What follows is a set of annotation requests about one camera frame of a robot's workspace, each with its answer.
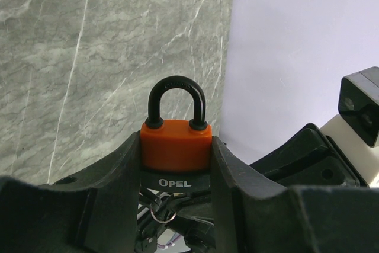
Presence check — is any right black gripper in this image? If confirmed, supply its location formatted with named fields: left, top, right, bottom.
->
left=250, top=123, right=368, bottom=187

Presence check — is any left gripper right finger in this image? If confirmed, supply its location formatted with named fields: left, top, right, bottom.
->
left=210, top=137, right=296, bottom=252

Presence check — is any orange black padlock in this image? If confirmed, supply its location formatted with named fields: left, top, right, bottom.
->
left=139, top=75, right=213, bottom=193

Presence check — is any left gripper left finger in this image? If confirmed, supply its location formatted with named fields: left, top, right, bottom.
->
left=47, top=132, right=140, bottom=252

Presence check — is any black-headed key bunch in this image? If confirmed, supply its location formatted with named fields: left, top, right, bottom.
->
left=134, top=189, right=216, bottom=252

